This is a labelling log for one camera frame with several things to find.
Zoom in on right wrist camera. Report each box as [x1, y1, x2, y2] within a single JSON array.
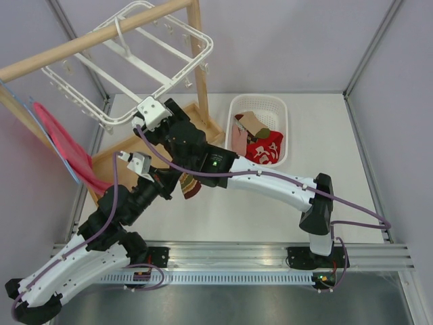
[[131, 96, 173, 131]]

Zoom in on pink cloth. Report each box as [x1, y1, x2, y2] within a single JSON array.
[[32, 102, 111, 195]]

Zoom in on wooden drying rack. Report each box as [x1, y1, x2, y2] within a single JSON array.
[[0, 0, 227, 207]]

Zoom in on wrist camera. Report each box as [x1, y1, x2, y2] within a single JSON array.
[[131, 96, 173, 131], [117, 151, 154, 182]]

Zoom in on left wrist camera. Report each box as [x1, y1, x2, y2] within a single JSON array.
[[117, 151, 154, 182]]

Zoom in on white clip sock hanger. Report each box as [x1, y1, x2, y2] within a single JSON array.
[[41, 1, 214, 133]]

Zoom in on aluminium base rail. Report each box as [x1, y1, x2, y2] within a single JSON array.
[[47, 240, 416, 272]]

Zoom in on red sock white print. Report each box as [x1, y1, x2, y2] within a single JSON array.
[[246, 142, 280, 165]]

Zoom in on white slotted cable duct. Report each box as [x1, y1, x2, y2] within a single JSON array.
[[97, 271, 314, 286]]

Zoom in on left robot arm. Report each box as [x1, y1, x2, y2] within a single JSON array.
[[5, 168, 181, 324]]

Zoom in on plain red sock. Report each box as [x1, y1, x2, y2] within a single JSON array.
[[266, 131, 284, 151]]

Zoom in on brown argyle sock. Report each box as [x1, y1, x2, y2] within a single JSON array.
[[247, 134, 258, 146]]

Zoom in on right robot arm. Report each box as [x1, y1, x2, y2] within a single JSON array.
[[132, 96, 334, 267]]

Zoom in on pink sock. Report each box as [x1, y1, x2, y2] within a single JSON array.
[[231, 125, 248, 156]]

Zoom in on white perforated plastic basket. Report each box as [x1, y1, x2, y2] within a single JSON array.
[[225, 94, 289, 167]]

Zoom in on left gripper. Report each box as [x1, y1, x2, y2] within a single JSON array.
[[125, 165, 183, 225]]

